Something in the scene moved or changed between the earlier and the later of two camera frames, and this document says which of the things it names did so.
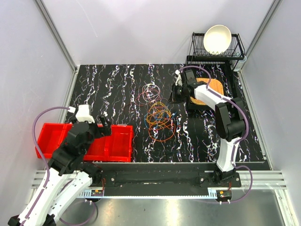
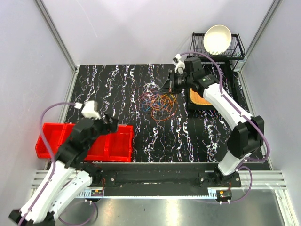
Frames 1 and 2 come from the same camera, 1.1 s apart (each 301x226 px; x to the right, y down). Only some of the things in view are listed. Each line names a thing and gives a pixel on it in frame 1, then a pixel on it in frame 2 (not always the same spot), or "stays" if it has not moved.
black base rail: [158, 176] stays
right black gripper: [173, 97] -> [169, 86]
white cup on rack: [236, 65] stays
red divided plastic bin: [118, 146] stays
